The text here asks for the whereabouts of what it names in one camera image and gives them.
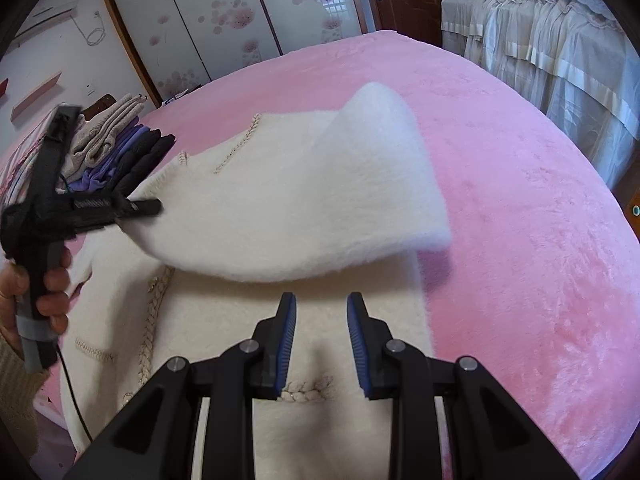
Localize beige sleeve forearm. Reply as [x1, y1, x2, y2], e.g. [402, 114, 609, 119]
[0, 338, 49, 460]

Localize pink bed sheet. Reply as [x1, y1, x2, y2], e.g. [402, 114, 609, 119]
[144, 32, 639, 479]

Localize red wall shelf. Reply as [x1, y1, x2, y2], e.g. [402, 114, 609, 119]
[0, 78, 9, 99]

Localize purple folded garment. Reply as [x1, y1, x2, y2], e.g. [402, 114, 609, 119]
[68, 124, 150, 192]

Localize cream fuzzy cardigan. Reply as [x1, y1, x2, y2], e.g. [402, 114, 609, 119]
[61, 82, 451, 479]

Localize lace covered furniture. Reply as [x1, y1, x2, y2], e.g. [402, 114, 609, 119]
[442, 0, 639, 188]

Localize person's left hand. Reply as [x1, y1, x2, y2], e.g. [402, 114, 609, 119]
[0, 242, 74, 356]

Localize folded pink floral quilts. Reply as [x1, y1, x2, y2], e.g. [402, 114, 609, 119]
[1, 106, 58, 207]

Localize black folded garment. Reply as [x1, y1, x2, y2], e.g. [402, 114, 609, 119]
[104, 129, 176, 197]

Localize wooden headboard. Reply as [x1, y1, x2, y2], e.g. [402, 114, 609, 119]
[81, 94, 116, 122]

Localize beige knit folded sweater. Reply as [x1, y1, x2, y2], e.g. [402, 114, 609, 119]
[62, 94, 148, 181]

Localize white sliding wardrobe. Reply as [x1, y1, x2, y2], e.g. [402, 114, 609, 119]
[105, 0, 367, 106]

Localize pink wall shelf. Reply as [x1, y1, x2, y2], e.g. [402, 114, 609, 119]
[10, 72, 62, 122]

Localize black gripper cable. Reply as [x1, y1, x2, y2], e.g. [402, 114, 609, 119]
[52, 343, 94, 443]

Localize white air conditioner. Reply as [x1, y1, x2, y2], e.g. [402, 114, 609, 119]
[14, 0, 77, 39]

